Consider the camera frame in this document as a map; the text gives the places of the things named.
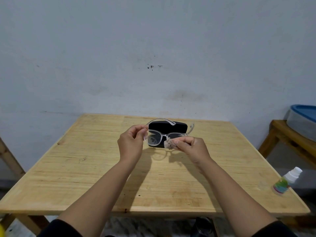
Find person's left hand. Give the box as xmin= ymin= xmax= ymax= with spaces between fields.
xmin=117 ymin=124 xmax=148 ymax=165

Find person's right hand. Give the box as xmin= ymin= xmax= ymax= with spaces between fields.
xmin=170 ymin=136 xmax=214 ymax=174

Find clear-framed glasses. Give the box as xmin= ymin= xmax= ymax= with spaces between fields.
xmin=144 ymin=118 xmax=196 ymax=148

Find beige cleaning cloth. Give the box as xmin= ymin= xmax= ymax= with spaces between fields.
xmin=164 ymin=138 xmax=177 ymax=150

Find black glasses case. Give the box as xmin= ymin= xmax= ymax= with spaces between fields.
xmin=148 ymin=120 xmax=188 ymax=136

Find small white spray bottle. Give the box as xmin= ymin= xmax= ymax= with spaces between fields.
xmin=273 ymin=167 xmax=303 ymax=196

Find person's left forearm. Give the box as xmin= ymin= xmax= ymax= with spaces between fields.
xmin=57 ymin=158 xmax=141 ymax=237

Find person's right forearm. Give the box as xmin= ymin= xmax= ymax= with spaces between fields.
xmin=197 ymin=158 xmax=278 ymax=237

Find person's black left sleeve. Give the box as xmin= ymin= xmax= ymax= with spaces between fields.
xmin=37 ymin=219 xmax=83 ymax=237

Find person's black sleeve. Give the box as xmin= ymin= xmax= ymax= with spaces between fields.
xmin=37 ymin=219 xmax=83 ymax=237
xmin=251 ymin=220 xmax=298 ymax=237

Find person's black right sleeve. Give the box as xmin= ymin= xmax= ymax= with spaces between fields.
xmin=251 ymin=220 xmax=298 ymax=237

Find black tumbler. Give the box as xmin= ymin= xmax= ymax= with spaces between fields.
xmin=194 ymin=216 xmax=215 ymax=237

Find brown wooden side table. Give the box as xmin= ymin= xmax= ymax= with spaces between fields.
xmin=258 ymin=119 xmax=316 ymax=170

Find grey basin with blue lid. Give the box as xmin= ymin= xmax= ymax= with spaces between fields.
xmin=286 ymin=104 xmax=316 ymax=142

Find light wooden side table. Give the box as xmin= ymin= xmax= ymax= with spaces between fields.
xmin=0 ymin=137 xmax=26 ymax=179

